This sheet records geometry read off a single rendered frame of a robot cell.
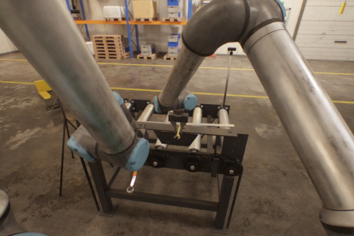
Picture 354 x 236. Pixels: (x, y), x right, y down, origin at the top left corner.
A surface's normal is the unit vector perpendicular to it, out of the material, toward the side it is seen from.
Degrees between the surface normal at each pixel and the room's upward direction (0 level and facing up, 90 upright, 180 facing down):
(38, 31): 103
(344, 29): 90
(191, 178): 0
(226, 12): 69
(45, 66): 110
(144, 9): 90
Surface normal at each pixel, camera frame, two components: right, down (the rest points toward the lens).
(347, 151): -0.11, -0.29
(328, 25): -0.15, 0.49
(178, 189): 0.00, -0.87
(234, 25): 0.19, 0.61
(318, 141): -0.65, -0.05
